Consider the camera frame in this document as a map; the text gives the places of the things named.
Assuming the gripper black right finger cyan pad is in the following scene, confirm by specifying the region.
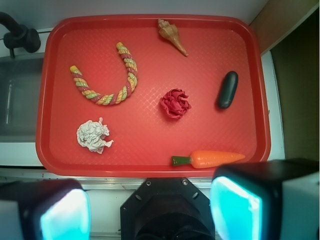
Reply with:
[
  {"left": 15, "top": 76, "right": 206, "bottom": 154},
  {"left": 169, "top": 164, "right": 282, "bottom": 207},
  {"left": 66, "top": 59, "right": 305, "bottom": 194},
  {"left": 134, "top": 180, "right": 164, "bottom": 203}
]
[{"left": 209, "top": 158, "right": 320, "bottom": 240}]

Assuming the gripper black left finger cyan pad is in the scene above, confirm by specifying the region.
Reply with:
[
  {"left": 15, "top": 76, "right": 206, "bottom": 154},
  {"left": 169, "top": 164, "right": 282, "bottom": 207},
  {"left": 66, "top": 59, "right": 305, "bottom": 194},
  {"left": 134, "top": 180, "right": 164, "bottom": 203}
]
[{"left": 0, "top": 179, "right": 91, "bottom": 240}]

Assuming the crumpled white paper ball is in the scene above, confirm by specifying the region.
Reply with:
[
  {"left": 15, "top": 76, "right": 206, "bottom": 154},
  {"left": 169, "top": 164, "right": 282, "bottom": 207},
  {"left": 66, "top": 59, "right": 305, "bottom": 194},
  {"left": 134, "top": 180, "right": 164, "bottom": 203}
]
[{"left": 76, "top": 117, "right": 114, "bottom": 155}]

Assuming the orange toy carrot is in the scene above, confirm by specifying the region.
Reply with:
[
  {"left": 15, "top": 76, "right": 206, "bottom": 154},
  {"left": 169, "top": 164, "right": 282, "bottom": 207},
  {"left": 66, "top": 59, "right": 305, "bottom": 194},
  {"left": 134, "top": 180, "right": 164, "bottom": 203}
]
[{"left": 171, "top": 150, "right": 246, "bottom": 169}]

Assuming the black oval plastic object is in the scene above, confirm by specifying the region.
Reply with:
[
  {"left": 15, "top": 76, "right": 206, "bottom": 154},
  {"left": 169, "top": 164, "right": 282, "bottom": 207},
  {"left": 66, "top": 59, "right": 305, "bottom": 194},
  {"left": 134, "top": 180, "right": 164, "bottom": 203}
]
[{"left": 217, "top": 71, "right": 239, "bottom": 110}]

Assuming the red plastic tray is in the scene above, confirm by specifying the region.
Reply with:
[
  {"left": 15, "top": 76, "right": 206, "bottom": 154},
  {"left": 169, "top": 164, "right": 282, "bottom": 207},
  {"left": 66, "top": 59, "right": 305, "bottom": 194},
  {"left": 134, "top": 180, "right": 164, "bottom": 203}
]
[{"left": 35, "top": 15, "right": 271, "bottom": 178}]

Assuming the grey metal sink basin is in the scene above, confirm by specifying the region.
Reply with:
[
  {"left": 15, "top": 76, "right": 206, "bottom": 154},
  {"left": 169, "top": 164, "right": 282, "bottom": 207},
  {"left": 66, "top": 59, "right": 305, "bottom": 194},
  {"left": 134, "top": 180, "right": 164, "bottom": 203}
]
[{"left": 0, "top": 53, "right": 44, "bottom": 143}]

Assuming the crumpled red paper ball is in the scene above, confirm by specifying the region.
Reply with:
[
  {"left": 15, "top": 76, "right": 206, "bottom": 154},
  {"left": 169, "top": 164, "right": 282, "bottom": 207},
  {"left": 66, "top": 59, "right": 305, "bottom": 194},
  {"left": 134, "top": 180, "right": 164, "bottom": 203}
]
[{"left": 159, "top": 88, "right": 192, "bottom": 120}]

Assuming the black faucet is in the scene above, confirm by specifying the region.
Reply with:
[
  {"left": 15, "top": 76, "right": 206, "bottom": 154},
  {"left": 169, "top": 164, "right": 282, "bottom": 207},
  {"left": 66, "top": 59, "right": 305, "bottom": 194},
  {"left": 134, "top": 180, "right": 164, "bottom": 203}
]
[{"left": 0, "top": 12, "right": 41, "bottom": 59}]

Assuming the tan spiral seashell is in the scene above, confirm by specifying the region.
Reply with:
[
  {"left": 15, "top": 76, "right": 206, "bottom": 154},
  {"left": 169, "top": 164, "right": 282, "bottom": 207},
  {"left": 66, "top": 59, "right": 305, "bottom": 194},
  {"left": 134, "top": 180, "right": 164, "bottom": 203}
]
[{"left": 157, "top": 19, "right": 188, "bottom": 57}]

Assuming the multicolour twisted rope toy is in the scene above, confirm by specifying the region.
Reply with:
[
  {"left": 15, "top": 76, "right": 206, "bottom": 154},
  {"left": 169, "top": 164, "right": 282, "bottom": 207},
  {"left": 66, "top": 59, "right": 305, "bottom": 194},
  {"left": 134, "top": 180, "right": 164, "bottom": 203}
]
[{"left": 69, "top": 42, "right": 138, "bottom": 106}]

